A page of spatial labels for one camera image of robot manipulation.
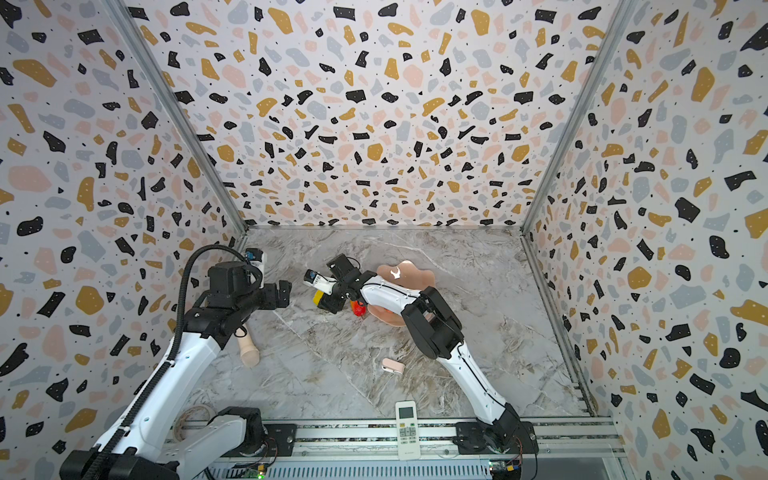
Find red fake strawberry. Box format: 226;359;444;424
350;301;367;318

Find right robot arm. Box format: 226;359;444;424
304;254;539;455

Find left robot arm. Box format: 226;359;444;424
59;248;291;479

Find pink flower-shaped fruit bowl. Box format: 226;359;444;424
367;260;436;327

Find beige wooden rolling pin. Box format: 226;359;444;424
237;333;261;368

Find small pink case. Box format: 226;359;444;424
381;358;405;375

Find white remote control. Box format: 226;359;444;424
395;400;421;461

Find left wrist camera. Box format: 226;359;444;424
244;247;265;271

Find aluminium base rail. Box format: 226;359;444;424
200;417;634;479

